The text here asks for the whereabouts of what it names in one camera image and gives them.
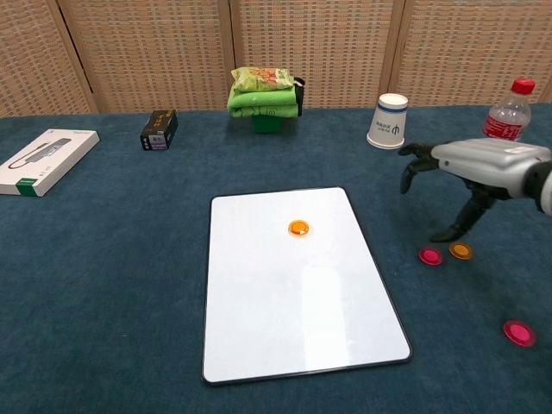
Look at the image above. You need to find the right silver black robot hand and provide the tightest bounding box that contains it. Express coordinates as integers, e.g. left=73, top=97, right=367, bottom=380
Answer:
left=397, top=137, right=552, bottom=243

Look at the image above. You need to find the round pink magnet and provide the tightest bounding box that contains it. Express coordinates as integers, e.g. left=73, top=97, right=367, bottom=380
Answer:
left=503, top=319, right=537, bottom=348
left=417, top=247, right=444, bottom=267

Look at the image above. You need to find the upturned white paper cup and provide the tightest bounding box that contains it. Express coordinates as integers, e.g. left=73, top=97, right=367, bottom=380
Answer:
left=366, top=92, right=409, bottom=151

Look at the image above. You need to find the white magnetic board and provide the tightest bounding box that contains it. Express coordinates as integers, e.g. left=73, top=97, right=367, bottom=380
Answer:
left=200, top=185, right=413, bottom=386

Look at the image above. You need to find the clear bottle red cap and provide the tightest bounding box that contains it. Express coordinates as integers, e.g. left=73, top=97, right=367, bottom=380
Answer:
left=481, top=77, right=537, bottom=143

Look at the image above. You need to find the folded green towel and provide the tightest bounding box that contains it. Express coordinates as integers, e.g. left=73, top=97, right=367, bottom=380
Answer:
left=227, top=84, right=300, bottom=119

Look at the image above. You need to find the green snack bag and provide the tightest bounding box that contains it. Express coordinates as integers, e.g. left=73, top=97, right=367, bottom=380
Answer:
left=230, top=66, right=295, bottom=92

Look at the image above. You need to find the small black carton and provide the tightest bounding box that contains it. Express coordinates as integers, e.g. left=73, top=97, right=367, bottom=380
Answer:
left=139, top=109, right=179, bottom=152

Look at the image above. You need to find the woven folding screen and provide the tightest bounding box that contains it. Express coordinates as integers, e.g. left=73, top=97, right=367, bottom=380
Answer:
left=0, top=0, right=552, bottom=118

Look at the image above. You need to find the teal table mat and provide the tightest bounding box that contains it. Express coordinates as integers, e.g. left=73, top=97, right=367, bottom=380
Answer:
left=0, top=102, right=552, bottom=414

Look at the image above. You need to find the white product box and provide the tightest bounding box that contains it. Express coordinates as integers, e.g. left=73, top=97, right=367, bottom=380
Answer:
left=0, top=128, right=101, bottom=198

